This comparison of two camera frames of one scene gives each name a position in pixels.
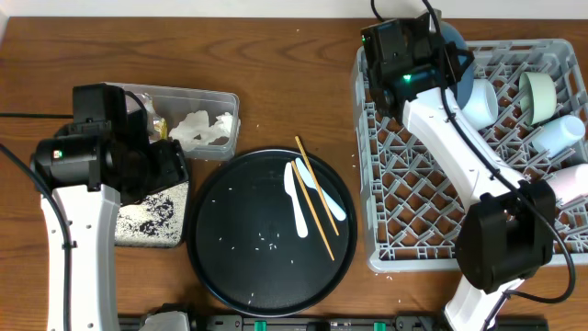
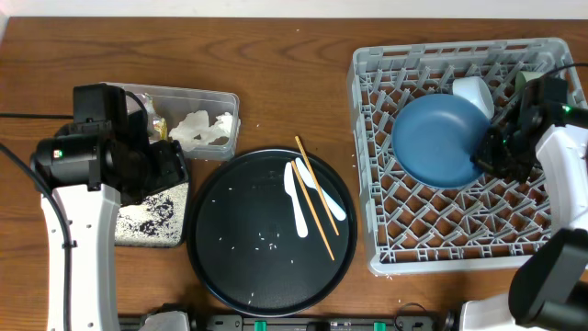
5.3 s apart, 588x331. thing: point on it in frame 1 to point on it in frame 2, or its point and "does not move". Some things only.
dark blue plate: (464, 87) to (435, 137)
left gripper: (175, 167) does not move
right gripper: (454, 74) to (482, 154)
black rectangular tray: (157, 222) does not move
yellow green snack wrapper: (162, 128) does not move
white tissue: (194, 131) does not move
